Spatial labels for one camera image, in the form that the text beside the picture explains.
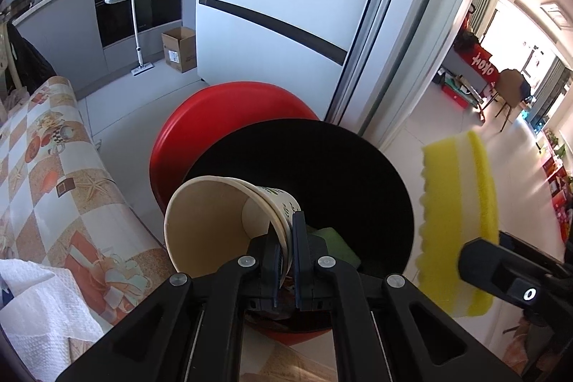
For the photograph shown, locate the sliding door frame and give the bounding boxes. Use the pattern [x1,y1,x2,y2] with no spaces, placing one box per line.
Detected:
[327,0,488,145]

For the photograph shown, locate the red round stool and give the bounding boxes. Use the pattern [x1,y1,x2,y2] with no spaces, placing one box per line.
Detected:
[149,81,321,231]

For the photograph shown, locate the printed paper cup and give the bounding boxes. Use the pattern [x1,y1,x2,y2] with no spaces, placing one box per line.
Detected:
[164,175,287,281]
[251,184,302,289]

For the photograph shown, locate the red printed bag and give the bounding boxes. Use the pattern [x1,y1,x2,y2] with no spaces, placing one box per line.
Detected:
[457,30,500,90]

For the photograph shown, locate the green sponge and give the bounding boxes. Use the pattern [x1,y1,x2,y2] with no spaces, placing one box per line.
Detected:
[309,225,363,271]

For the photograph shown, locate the white paper towel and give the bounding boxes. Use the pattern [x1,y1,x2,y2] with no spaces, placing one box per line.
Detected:
[0,259,106,380]

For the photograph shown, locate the black built-in oven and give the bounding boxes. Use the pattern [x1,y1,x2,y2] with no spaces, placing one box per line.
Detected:
[92,0,184,49]

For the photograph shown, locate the red flat box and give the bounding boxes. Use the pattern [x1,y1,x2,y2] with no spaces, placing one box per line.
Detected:
[441,82,471,110]

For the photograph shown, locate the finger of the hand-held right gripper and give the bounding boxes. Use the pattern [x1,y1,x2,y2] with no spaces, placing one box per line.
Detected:
[457,239,553,311]
[498,230,573,273]

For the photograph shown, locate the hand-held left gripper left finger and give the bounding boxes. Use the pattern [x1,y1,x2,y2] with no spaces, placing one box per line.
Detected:
[56,230,284,382]

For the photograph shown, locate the black trash bin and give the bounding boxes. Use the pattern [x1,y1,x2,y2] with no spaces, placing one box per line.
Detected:
[181,119,415,333]

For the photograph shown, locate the red plastic stool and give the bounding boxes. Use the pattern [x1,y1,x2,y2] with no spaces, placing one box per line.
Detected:
[262,326,334,348]

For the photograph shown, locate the cardboard box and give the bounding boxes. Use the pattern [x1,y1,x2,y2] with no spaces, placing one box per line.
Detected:
[161,26,198,74]

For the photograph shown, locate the wooden dining chair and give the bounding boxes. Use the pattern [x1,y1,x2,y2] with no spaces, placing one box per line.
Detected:
[477,69,535,132]

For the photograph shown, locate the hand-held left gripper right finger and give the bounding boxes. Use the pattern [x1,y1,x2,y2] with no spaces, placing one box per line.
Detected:
[292,211,524,382]

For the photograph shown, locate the grey kitchen counter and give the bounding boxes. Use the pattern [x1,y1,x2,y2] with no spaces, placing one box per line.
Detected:
[11,0,200,96]

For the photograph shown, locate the yellow sponge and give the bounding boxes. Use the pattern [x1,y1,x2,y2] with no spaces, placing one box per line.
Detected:
[418,130,500,318]

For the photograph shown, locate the white flat mop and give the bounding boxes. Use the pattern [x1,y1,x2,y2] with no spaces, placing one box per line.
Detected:
[105,0,175,77]

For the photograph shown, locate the dark jacket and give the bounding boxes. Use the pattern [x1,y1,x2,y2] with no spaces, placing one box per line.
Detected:
[4,21,59,94]

